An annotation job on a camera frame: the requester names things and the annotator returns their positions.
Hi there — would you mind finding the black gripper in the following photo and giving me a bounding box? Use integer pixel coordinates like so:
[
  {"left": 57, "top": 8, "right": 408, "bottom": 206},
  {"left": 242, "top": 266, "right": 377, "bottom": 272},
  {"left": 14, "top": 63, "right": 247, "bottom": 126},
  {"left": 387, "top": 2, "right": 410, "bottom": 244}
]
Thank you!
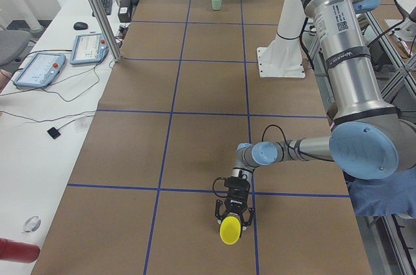
[{"left": 214, "top": 187, "right": 255, "bottom": 230}]

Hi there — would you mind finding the yellow plastic cup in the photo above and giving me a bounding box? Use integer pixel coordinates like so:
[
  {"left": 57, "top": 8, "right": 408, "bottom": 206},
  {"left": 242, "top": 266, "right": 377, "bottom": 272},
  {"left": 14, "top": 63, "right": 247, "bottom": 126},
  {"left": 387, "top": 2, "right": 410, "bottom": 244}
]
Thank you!
[{"left": 219, "top": 216, "right": 241, "bottom": 245}]

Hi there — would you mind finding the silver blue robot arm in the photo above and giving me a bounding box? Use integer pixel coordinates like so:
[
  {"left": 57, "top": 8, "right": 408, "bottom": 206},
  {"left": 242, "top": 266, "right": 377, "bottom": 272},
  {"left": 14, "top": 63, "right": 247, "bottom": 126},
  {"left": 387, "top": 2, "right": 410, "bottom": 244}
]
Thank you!
[{"left": 214, "top": 0, "right": 415, "bottom": 233}]

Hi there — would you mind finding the green plastic cup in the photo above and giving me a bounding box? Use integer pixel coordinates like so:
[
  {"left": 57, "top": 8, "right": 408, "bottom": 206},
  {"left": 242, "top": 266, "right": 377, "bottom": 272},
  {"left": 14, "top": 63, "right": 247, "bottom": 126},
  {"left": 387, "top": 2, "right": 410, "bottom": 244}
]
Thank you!
[{"left": 211, "top": 0, "right": 222, "bottom": 10}]

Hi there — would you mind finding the blue cloth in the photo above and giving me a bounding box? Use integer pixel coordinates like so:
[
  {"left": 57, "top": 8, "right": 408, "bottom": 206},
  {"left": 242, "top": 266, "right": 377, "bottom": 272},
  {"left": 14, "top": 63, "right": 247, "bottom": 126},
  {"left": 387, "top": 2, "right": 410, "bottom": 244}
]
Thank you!
[{"left": 348, "top": 168, "right": 415, "bottom": 218}]

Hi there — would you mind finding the small black square device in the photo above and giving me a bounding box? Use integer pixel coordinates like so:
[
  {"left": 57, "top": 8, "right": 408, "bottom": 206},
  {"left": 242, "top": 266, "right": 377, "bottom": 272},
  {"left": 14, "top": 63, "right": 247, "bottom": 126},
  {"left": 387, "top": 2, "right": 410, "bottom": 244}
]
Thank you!
[{"left": 47, "top": 127, "right": 61, "bottom": 139}]

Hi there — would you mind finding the clear plastic wrapper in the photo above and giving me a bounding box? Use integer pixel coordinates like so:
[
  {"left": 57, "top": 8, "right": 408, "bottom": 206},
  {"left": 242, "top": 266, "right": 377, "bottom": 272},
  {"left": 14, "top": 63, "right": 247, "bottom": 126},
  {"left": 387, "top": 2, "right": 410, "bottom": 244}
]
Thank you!
[{"left": 21, "top": 216, "right": 42, "bottom": 234}]

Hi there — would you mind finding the red cylinder object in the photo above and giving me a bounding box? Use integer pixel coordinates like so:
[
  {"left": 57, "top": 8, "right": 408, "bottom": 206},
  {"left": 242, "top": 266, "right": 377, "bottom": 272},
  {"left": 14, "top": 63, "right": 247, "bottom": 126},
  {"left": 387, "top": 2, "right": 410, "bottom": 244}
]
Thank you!
[{"left": 1, "top": 238, "right": 40, "bottom": 263}]

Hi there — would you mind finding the far blue teach pendant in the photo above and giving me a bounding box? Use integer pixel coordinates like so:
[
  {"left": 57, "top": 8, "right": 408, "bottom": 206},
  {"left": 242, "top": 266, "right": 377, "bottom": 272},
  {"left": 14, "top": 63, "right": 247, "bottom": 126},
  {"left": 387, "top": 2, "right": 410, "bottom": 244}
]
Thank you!
[{"left": 70, "top": 33, "right": 109, "bottom": 65}]

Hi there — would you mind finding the blue teach pendant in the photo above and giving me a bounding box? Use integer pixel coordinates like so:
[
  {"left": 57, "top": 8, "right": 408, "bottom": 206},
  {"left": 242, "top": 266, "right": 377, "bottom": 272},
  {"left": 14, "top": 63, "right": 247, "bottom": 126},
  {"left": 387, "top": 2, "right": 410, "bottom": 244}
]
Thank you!
[
  {"left": 14, "top": 53, "right": 66, "bottom": 88},
  {"left": 70, "top": 33, "right": 109, "bottom": 65}
]

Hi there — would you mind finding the black power adapter box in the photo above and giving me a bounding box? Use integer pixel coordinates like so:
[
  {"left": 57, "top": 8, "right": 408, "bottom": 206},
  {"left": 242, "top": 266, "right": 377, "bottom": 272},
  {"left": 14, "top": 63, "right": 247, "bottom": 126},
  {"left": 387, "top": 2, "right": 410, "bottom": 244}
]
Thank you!
[{"left": 118, "top": 0, "right": 133, "bottom": 23}]

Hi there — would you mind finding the near blue teach pendant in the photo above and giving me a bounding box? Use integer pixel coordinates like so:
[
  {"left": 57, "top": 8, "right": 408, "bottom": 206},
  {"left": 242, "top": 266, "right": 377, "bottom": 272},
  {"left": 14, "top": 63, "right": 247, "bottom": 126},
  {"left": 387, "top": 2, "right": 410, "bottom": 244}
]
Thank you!
[{"left": 14, "top": 53, "right": 66, "bottom": 88}]

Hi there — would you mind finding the black computer mouse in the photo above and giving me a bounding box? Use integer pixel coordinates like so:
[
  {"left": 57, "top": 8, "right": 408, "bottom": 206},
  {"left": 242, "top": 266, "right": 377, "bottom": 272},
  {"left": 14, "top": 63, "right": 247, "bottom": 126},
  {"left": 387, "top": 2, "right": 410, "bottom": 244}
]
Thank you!
[{"left": 73, "top": 21, "right": 88, "bottom": 31}]

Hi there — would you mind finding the grey office chair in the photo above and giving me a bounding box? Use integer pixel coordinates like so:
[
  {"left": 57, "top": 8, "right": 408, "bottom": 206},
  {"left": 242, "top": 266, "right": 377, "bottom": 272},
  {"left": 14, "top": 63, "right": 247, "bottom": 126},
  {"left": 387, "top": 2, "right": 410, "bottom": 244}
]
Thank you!
[{"left": 1, "top": 30, "right": 36, "bottom": 72}]

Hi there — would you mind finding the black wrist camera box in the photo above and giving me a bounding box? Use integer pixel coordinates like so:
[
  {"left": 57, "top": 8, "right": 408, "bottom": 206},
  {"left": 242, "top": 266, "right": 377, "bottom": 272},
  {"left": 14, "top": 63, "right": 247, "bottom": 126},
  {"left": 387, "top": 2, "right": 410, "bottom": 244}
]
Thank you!
[{"left": 224, "top": 177, "right": 250, "bottom": 192}]

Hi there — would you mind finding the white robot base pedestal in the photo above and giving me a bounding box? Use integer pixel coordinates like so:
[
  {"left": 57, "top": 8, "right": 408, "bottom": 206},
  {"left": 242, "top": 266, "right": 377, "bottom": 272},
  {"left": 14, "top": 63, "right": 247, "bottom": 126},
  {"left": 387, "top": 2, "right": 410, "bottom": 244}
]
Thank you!
[{"left": 257, "top": 0, "right": 306, "bottom": 79}]

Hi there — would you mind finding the aluminium frame post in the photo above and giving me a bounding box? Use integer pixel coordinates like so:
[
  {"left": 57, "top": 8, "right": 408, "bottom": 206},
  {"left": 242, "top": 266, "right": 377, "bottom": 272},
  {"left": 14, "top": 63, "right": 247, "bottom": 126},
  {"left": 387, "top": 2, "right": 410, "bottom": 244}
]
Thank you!
[{"left": 88, "top": 0, "right": 122, "bottom": 62}]

